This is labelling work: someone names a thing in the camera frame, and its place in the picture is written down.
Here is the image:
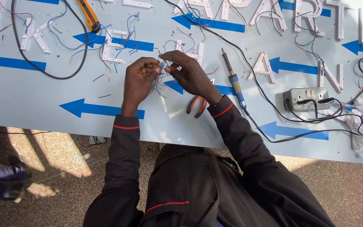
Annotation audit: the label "person's right hand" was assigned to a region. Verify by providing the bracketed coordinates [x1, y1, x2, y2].
[158, 50, 223, 105]

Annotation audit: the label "person's left hand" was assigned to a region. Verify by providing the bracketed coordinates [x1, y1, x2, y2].
[124, 57, 163, 106]

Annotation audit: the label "thin blue and red wires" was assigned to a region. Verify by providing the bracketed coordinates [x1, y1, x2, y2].
[151, 39, 198, 98]

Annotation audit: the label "white LED letter H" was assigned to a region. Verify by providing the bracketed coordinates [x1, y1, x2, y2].
[175, 40, 204, 67]

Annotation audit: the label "white LED letter E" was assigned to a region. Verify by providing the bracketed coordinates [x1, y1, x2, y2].
[101, 29, 129, 65]

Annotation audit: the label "white floor power strip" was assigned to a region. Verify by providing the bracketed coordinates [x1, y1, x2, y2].
[88, 136, 107, 145]

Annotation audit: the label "orange utility knife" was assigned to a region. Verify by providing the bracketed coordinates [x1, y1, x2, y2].
[76, 0, 101, 33]

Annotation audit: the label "white LED letter P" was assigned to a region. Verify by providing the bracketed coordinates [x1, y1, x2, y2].
[220, 0, 252, 22]

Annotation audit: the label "pale blue sign board arrows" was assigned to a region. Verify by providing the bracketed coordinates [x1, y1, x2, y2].
[0, 0, 363, 166]

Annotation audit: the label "white LED letter K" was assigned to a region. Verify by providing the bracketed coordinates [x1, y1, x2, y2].
[20, 17, 57, 55]

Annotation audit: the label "person's black jacket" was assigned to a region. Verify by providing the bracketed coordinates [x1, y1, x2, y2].
[82, 115, 337, 227]

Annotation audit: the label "grey double socket box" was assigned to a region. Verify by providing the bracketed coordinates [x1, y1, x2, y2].
[283, 87, 331, 113]

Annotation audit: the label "white LED letter R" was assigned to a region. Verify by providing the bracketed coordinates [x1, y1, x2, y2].
[292, 0, 326, 38]

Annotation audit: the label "white LED letter N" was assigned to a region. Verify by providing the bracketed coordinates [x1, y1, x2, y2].
[317, 61, 345, 93]

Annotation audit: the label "clear blue tester screwdriver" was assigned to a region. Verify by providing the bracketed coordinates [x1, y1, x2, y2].
[329, 100, 356, 110]

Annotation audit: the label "white LED letter T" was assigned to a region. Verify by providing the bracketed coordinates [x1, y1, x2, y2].
[324, 0, 356, 41]

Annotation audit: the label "orange handled pliers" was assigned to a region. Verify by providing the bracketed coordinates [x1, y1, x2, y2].
[186, 95, 207, 119]

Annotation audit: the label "blue handled soldering iron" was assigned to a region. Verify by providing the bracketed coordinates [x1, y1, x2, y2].
[221, 48, 248, 111]

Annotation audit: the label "long black power cable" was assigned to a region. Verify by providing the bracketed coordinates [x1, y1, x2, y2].
[163, 0, 363, 124]

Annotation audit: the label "black looped cable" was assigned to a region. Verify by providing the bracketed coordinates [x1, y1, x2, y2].
[11, 0, 89, 80]

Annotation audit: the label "blue wire scrap on floor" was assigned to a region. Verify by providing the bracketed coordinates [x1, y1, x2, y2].
[67, 135, 97, 166]

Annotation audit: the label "black soldering iron cable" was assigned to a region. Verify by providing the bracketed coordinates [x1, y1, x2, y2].
[244, 108, 363, 144]

